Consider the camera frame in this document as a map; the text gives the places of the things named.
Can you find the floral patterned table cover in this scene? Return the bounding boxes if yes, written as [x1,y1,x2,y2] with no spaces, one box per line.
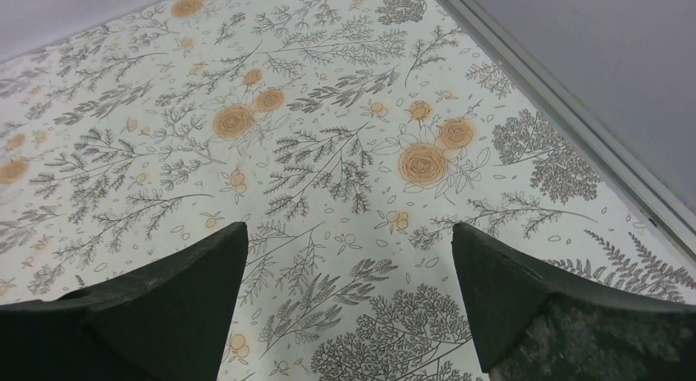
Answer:
[1,0,695,380]

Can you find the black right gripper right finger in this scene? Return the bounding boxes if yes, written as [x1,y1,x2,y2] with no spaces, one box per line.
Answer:
[452,223,695,380]

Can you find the aluminium frame rail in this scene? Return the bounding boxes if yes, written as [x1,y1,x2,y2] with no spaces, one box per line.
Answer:
[437,0,695,259]

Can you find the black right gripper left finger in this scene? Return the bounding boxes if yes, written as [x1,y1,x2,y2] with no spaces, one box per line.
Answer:
[1,222,249,380]

